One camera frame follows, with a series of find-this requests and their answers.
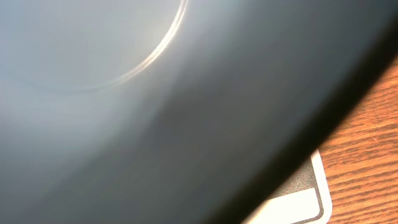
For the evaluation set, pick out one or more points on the teal blue bowl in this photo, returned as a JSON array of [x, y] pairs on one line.
[[165, 111]]

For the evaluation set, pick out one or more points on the white kitchen scale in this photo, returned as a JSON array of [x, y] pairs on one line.
[[303, 198]]

